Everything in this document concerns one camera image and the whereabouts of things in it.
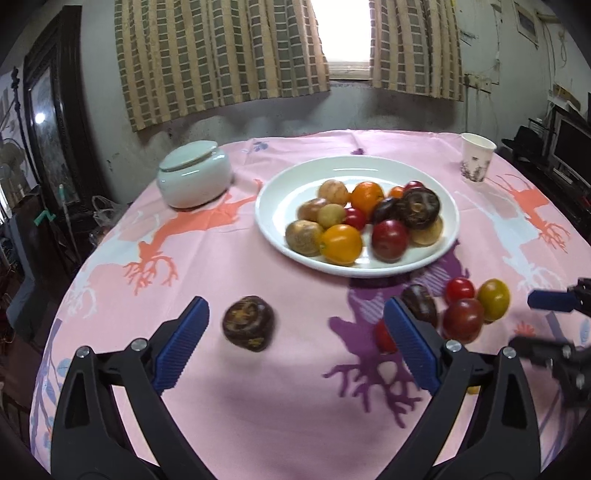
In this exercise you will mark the clear plastic bag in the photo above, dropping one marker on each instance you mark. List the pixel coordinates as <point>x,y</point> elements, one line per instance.
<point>104,210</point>

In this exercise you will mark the orange mandarin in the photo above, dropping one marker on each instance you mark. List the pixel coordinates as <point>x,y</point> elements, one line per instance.
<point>367,196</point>

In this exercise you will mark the large tan round fruit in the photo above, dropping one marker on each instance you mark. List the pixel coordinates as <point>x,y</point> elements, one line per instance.
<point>303,237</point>

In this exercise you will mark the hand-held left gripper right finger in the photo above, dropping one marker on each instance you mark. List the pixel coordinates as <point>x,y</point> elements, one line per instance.
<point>411,344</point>

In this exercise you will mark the dark red plum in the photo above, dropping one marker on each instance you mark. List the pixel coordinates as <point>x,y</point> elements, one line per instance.
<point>390,239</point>

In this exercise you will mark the small orange fruit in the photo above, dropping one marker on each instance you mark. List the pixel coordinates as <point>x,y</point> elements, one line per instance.
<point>396,191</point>

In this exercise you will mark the dark purple fruit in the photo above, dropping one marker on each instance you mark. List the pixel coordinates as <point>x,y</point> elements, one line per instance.
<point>384,211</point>
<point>419,304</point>

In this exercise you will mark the white round plate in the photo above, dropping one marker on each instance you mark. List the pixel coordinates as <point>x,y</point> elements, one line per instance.
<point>295,189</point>

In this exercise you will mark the dark brown speckled fruit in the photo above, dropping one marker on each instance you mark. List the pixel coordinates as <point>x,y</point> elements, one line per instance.
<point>248,323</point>

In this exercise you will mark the white ceramic jar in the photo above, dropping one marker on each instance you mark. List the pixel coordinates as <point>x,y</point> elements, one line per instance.
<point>198,184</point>

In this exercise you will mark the wall junction box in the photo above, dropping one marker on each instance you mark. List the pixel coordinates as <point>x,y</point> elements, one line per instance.
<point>527,25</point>

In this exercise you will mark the brown round fruit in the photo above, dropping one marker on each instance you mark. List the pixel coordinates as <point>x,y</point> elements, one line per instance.
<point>310,207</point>

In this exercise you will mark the small red tomato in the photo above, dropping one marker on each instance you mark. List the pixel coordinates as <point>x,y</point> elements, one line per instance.
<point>354,218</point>
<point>384,339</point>
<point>459,290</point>
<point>414,185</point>

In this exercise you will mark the narrow checked curtain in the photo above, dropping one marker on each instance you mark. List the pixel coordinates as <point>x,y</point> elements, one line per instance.
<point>415,46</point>

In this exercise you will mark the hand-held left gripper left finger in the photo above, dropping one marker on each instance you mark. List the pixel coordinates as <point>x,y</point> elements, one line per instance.
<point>180,344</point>

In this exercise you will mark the dark red tomato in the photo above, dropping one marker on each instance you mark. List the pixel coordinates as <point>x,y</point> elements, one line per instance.
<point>463,318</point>

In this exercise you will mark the pale tan small fruit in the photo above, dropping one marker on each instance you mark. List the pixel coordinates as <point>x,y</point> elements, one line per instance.
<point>331,215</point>

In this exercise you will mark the yellow green tomato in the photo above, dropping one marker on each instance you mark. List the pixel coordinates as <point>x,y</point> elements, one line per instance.
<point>494,299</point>

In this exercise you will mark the small yellow fruit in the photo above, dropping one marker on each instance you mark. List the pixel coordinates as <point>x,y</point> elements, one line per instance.
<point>473,390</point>

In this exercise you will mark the dark wooden framed mirror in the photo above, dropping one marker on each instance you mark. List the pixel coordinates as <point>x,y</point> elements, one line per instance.
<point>74,92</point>

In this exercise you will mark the patterned paper cup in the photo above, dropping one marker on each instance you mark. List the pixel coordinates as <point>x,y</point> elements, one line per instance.
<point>475,157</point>

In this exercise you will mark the white ceramic jar lid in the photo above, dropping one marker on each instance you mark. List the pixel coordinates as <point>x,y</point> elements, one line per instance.
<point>187,156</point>

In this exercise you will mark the window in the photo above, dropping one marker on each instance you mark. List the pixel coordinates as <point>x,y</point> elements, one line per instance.
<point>346,32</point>

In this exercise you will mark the yellow orange tomato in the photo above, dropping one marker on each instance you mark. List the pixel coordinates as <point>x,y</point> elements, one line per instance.
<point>341,243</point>

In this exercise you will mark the black computer monitor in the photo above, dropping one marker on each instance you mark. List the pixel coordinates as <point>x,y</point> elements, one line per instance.
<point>575,143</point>

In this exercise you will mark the dark brown ridged fruit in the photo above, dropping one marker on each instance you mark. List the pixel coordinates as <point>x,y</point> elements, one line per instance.
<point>421,208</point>

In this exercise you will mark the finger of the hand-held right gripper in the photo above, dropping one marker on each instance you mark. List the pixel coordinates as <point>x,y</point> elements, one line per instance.
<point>549,300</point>
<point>535,350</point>

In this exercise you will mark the wide checked curtain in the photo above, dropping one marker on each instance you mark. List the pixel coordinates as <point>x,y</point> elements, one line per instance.
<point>207,55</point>

